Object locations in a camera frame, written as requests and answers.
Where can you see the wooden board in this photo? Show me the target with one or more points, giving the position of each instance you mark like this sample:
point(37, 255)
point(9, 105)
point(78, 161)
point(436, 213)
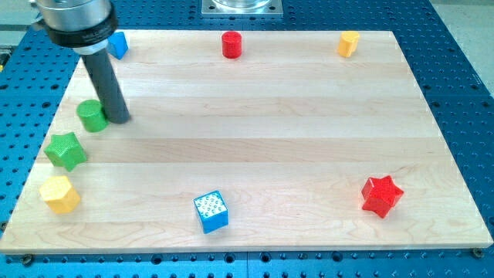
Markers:
point(288, 133)

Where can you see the blue crescent block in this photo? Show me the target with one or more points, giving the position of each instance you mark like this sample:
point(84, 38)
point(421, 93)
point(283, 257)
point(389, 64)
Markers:
point(117, 45)

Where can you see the yellow hexagon block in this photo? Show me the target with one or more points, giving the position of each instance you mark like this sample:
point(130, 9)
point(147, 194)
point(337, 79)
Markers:
point(59, 194)

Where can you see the green star block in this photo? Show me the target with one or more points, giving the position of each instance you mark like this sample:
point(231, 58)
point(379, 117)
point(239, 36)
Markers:
point(65, 150)

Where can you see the blue cube block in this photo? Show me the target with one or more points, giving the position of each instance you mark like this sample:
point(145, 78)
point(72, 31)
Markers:
point(212, 211)

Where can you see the red star block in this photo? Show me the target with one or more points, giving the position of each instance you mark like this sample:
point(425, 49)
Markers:
point(380, 195)

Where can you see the green cylinder block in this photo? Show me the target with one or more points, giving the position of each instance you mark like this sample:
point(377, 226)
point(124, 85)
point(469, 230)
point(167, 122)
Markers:
point(91, 115)

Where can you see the red cylinder block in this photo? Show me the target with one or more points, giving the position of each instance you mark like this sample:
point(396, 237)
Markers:
point(231, 44)

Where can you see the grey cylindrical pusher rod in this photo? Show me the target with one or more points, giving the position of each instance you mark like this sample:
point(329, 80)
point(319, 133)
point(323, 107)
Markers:
point(107, 88)

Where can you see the yellow heart block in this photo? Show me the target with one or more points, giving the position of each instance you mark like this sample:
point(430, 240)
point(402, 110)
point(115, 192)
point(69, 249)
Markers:
point(348, 43)

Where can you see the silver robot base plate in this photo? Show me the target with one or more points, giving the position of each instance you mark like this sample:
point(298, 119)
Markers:
point(241, 8)

